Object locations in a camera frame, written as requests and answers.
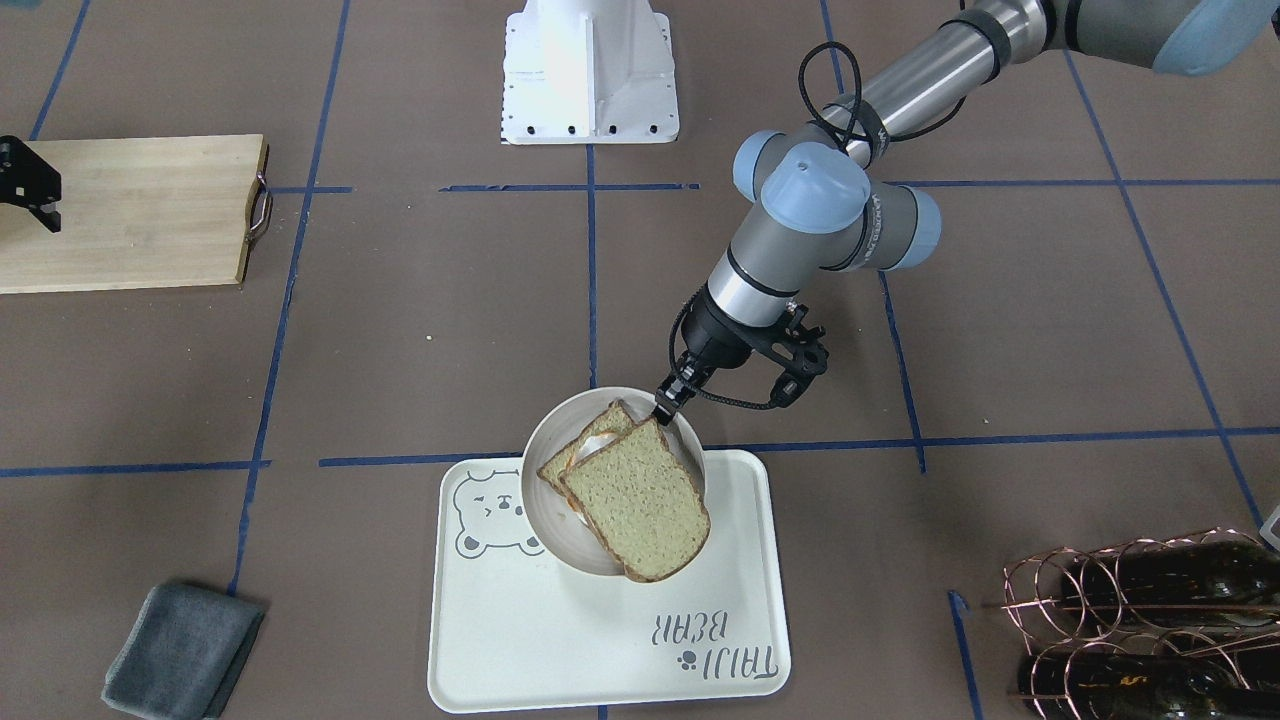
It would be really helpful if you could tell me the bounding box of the grey folded cloth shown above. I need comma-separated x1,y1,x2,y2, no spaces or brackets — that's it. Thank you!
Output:
101,583,265,719

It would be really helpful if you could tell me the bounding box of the green wine bottle middle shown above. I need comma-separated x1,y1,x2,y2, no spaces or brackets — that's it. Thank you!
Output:
1060,539,1279,628

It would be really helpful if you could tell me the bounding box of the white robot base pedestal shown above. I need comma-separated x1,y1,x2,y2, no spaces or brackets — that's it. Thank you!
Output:
500,1,680,146

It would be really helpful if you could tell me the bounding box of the white plate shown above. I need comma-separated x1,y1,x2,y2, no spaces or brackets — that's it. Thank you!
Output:
522,387,705,577

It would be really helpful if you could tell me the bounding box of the green wine bottle front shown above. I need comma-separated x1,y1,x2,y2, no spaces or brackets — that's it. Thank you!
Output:
1012,644,1279,719

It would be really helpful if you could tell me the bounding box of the green wine bottle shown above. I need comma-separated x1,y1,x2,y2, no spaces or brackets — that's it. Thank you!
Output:
1012,644,1279,719
1060,539,1279,628

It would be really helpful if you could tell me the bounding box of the wooden cutting board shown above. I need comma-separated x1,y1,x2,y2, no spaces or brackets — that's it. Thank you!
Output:
1,135,271,293

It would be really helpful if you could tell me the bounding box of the cream bear tray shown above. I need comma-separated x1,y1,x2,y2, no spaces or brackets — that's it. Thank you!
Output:
428,450,791,714

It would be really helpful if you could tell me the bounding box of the copper wire bottle rack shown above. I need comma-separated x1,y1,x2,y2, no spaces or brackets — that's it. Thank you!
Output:
998,528,1279,719

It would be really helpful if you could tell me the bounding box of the fried egg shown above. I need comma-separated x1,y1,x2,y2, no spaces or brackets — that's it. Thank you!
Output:
570,430,627,465

